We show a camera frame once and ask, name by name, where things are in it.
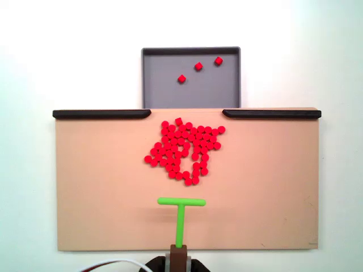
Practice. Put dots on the beige rectangular work board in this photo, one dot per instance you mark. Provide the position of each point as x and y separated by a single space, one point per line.
99 184

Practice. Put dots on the grey square tray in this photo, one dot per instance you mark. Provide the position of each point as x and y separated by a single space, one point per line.
164 90

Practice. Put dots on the black edge rail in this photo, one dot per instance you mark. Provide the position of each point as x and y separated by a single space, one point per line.
99 114
272 114

